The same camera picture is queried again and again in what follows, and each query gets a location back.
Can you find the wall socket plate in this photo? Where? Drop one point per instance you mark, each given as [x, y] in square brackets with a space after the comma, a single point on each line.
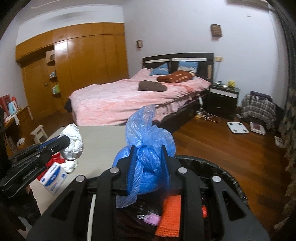
[219, 59]

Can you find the small toiletry bottles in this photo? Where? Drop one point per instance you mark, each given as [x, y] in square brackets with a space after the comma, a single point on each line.
[53, 74]

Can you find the black white nightstand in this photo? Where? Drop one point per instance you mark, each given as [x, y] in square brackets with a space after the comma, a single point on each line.
[222, 104]

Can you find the person's left forearm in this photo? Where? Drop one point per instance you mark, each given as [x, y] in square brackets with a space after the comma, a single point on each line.
[23, 208]

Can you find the white paper box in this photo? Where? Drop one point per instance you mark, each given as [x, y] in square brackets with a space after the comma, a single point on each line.
[278, 141]

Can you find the white tissue wad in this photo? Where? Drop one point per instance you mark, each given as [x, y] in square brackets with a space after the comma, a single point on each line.
[70, 165]

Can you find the orange mesh cloth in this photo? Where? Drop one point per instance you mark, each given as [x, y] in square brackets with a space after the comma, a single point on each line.
[170, 215]

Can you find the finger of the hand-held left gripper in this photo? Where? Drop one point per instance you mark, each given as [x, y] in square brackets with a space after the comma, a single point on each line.
[34, 149]
[62, 143]

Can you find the pink blanket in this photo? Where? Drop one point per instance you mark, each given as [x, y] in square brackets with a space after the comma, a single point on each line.
[115, 102]

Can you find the power strip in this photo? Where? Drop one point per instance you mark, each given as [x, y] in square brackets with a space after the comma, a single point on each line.
[198, 114]

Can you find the white rag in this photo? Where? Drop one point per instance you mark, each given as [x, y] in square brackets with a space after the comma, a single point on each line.
[20, 141]

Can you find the large wall lamp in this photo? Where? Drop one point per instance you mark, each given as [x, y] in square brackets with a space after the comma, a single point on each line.
[216, 30]

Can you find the small red wrapper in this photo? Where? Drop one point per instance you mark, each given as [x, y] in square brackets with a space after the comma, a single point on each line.
[204, 211]

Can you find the pink white scale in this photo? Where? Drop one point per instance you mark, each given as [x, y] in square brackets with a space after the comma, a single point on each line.
[257, 127]

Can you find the dark bag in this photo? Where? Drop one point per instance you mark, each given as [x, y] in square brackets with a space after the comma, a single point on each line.
[260, 95]

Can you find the black clothing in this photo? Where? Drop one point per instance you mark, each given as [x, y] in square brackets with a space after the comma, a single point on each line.
[68, 105]

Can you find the dark wooden bed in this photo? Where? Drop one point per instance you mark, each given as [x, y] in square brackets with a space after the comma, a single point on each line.
[182, 111]

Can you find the wooden wardrobe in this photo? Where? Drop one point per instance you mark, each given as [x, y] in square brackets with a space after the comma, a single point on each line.
[92, 58]

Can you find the black-lined trash bin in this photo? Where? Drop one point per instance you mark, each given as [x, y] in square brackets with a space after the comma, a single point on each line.
[208, 165]

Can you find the small wall lamp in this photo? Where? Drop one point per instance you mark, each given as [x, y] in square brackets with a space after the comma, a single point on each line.
[139, 43]

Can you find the blue white tissue box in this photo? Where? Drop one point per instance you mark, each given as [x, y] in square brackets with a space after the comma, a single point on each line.
[54, 179]

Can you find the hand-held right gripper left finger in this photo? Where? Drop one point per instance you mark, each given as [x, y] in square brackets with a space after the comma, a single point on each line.
[132, 171]

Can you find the white bathroom scale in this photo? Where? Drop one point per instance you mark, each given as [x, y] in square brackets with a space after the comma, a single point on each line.
[237, 127]

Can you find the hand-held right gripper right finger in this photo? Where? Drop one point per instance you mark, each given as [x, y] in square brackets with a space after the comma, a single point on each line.
[164, 169]

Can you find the dark patterned curtain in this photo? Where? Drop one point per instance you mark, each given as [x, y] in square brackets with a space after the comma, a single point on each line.
[289, 115]

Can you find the white hanging cloth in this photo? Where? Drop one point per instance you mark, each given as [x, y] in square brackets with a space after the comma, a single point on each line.
[16, 119]

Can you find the red bottle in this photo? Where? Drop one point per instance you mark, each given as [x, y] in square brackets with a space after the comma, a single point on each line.
[14, 98]

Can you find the small wooden stool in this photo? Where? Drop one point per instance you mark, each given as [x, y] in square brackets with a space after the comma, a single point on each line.
[38, 130]

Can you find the red picture frame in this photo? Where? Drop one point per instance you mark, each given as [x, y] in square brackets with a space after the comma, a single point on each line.
[4, 100]

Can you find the brown cushion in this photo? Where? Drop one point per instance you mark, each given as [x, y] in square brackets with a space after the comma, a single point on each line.
[151, 86]

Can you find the plaid covered chair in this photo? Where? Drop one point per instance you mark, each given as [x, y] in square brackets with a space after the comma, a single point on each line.
[256, 109]

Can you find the blue pillow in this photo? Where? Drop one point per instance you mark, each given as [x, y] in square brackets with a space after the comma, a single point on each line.
[188, 66]
[159, 69]

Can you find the wooden desk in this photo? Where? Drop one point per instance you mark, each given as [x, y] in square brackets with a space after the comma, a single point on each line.
[20, 118]

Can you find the red cloth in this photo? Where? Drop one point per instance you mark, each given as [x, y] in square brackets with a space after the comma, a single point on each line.
[54, 160]

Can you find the brown polka dot pillow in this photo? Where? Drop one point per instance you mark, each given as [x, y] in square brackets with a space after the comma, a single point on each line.
[175, 77]

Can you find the small brown box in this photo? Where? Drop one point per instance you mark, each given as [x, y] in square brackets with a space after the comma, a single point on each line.
[52, 56]

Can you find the green lotion bottles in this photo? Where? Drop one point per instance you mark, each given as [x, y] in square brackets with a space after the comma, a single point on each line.
[56, 89]

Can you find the yellow plush toy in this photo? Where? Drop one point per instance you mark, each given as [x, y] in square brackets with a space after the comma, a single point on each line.
[231, 83]

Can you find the wall air conditioner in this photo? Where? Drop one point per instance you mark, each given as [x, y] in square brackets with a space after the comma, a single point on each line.
[249, 1]

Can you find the blue plastic bag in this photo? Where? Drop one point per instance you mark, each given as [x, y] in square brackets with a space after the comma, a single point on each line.
[148, 143]

